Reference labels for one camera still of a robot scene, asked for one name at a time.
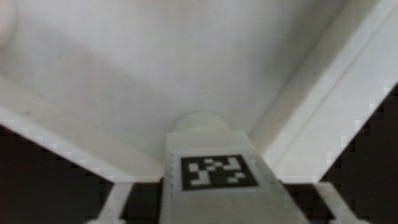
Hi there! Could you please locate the white L-shaped fixture wall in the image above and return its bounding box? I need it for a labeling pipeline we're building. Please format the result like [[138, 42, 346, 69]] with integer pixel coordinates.
[[251, 0, 398, 183]]

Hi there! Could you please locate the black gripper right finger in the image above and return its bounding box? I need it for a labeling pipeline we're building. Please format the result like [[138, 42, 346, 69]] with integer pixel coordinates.
[[282, 181, 371, 224]]

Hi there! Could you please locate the white table leg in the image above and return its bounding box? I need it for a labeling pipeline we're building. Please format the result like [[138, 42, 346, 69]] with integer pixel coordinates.
[[159, 112, 308, 224]]

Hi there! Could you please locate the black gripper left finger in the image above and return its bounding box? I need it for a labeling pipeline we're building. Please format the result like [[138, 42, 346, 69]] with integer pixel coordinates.
[[86, 181, 164, 224]]

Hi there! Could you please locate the white square tabletop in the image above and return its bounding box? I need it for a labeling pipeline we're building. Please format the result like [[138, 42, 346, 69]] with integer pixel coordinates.
[[0, 0, 351, 182]]

